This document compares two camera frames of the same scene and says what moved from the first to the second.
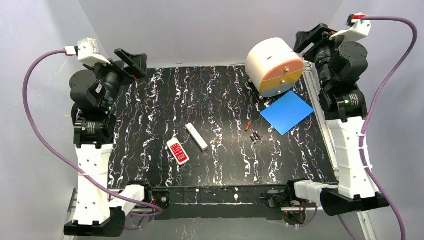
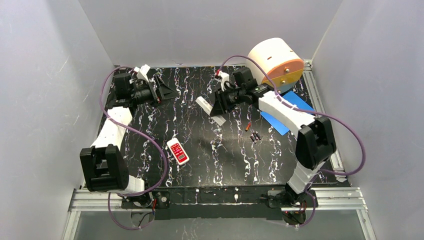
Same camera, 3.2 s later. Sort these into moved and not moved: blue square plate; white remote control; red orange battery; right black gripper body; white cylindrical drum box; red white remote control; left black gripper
Moved: white remote control; left black gripper; right black gripper body
Not moved: red orange battery; blue square plate; red white remote control; white cylindrical drum box
